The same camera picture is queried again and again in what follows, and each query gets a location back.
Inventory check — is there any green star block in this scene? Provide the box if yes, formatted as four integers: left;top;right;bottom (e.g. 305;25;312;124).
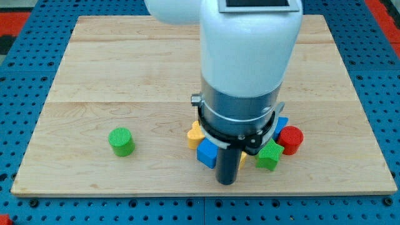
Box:
256;139;284;171

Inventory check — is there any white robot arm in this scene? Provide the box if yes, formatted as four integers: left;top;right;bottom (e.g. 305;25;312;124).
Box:
145;0;303;155

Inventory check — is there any blue triangle block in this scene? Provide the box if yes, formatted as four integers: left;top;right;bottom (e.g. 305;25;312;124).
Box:
272;116;289;141

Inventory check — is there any yellow heart block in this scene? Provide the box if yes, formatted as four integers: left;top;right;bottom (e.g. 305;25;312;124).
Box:
187;121;205;150

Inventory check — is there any blue cube block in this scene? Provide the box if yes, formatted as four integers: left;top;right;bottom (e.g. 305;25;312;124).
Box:
196;139;218;169

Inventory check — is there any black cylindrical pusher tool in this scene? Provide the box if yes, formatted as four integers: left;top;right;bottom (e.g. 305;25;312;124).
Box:
215;146;242;185

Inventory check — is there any yellow block behind pusher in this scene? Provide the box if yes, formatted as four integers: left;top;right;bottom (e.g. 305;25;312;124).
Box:
239;151;248;169

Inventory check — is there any wooden board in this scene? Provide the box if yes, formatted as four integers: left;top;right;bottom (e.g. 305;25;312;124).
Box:
11;15;397;198

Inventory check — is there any green cylinder block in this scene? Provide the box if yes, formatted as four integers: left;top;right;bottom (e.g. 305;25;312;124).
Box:
108;127;136;157

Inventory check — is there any red cylinder block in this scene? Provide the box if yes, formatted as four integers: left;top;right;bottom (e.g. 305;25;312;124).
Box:
277;126;304;155

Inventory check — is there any red block at corner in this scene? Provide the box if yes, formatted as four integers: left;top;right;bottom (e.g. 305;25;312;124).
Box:
0;214;13;225

